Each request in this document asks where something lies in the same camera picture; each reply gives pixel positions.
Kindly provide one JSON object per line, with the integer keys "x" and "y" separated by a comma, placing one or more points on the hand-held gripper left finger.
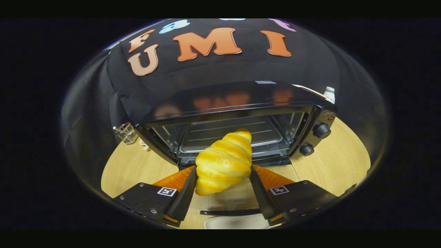
{"x": 184, "y": 199}

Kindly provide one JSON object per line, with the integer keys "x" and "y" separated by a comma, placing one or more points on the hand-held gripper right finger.
{"x": 262, "y": 199}

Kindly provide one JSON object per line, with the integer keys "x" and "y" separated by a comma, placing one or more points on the golden croissant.
{"x": 224, "y": 162}

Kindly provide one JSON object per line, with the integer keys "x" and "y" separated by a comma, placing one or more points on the black toaster oven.
{"x": 241, "y": 96}

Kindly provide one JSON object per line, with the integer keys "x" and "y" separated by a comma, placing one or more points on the white bread toaster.
{"x": 311, "y": 91}

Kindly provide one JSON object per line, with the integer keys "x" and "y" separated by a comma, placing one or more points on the white oval dish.
{"x": 237, "y": 222}

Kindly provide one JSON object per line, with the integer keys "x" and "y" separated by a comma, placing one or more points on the white divided snack dish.
{"x": 144, "y": 144}

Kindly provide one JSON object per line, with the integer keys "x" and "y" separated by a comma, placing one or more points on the white bottle with green label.
{"x": 329, "y": 93}

